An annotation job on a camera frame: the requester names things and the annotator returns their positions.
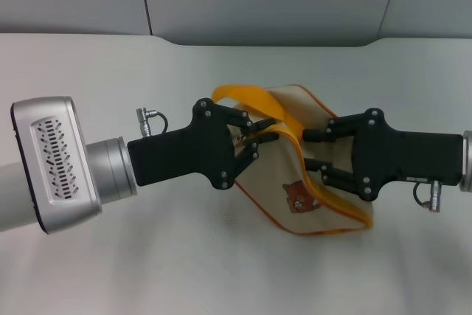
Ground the beige orange-trimmed food bag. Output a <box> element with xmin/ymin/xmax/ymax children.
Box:
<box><xmin>211</xmin><ymin>83</ymin><xmax>375</xmax><ymax>238</ymax></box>

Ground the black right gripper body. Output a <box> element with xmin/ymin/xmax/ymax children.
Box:
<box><xmin>349</xmin><ymin>107</ymin><xmax>465</xmax><ymax>203</ymax></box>

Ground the silver vented wrist camera box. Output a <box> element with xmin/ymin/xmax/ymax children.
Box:
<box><xmin>10</xmin><ymin>95</ymin><xmax>104</xmax><ymax>235</ymax></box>

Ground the gripper connector cable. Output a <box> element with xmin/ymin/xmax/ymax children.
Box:
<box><xmin>135</xmin><ymin>106</ymin><xmax>170</xmax><ymax>137</ymax></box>
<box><xmin>412</xmin><ymin>179</ymin><xmax>443</xmax><ymax>214</ymax></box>

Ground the right gripper connector cable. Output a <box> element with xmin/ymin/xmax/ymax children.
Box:
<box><xmin>412</xmin><ymin>179</ymin><xmax>443</xmax><ymax>214</ymax></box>

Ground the left gripper connector cable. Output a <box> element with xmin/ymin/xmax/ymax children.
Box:
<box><xmin>135</xmin><ymin>106</ymin><xmax>170</xmax><ymax>137</ymax></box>

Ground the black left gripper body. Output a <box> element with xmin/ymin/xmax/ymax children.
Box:
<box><xmin>126</xmin><ymin>97</ymin><xmax>241</xmax><ymax>193</ymax></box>

